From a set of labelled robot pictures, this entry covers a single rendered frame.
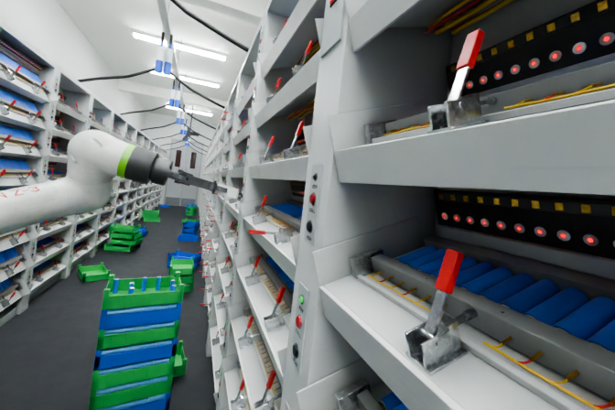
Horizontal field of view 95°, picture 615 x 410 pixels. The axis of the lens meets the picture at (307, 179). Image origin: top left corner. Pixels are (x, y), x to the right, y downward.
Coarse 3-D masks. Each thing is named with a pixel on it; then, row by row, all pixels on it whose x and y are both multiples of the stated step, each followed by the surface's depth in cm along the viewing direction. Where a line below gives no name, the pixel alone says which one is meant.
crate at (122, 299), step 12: (168, 276) 143; (108, 288) 115; (120, 288) 132; (168, 288) 140; (180, 288) 127; (108, 300) 114; (120, 300) 116; (132, 300) 118; (144, 300) 120; (156, 300) 123; (168, 300) 125; (180, 300) 128
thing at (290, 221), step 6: (264, 210) 103; (270, 210) 94; (276, 210) 90; (276, 216) 86; (282, 216) 80; (288, 216) 78; (276, 222) 80; (282, 222) 77; (288, 222) 74; (294, 222) 69; (300, 222) 68; (294, 228) 70
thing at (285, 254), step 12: (240, 204) 104; (252, 204) 105; (264, 204) 105; (276, 204) 109; (252, 216) 102; (252, 228) 87; (264, 228) 80; (276, 228) 77; (264, 240) 71; (276, 252) 60; (288, 252) 56; (288, 264) 53
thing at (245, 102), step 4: (256, 64) 115; (252, 84) 123; (248, 88) 131; (252, 88) 125; (248, 92) 133; (252, 92) 127; (244, 96) 142; (248, 96) 135; (252, 96) 144; (236, 100) 171; (240, 100) 172; (244, 100) 144; (248, 100) 137; (252, 100) 153; (236, 104) 171; (240, 104) 158; (244, 104) 146; (248, 104) 162; (236, 108) 171; (240, 108) 160; (244, 108) 171; (248, 108) 173; (240, 112) 162
